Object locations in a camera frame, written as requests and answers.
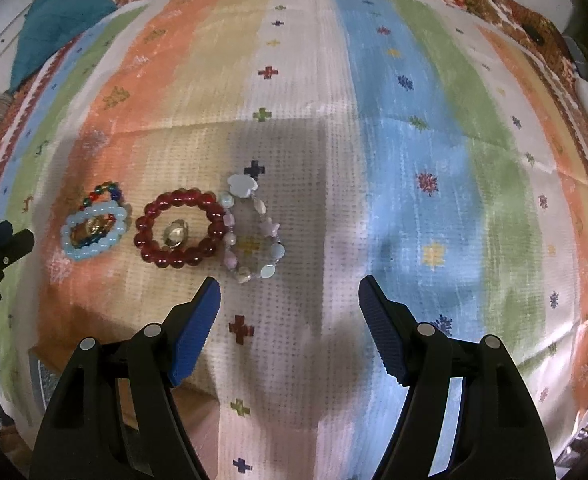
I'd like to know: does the light blue bead bracelet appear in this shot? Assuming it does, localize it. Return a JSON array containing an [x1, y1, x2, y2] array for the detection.
[[60, 203, 130, 261]]

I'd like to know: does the striped pastel mat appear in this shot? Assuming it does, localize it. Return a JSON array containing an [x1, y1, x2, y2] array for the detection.
[[0, 0, 588, 480]]

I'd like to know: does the teal cloth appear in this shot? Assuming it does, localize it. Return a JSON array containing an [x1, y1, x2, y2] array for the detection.
[[10, 0, 120, 94]]

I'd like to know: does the dark red bead bracelet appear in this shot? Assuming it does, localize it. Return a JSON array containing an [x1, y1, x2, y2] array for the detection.
[[134, 188, 229, 271]]

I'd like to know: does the silver gold ring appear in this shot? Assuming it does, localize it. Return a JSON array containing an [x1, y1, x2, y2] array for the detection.
[[161, 219, 188, 250]]

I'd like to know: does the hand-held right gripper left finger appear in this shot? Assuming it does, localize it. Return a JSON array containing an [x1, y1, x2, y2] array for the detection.
[[29, 276, 222, 480]]

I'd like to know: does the multicolour glass bead bracelet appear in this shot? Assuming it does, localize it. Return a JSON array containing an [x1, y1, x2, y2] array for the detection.
[[71, 181, 125, 249]]

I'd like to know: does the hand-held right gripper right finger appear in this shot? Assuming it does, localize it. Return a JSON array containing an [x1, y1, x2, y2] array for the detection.
[[358, 275, 557, 480]]

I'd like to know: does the pastel stone flower bracelet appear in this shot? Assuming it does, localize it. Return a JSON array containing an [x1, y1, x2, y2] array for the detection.
[[218, 173, 288, 284]]

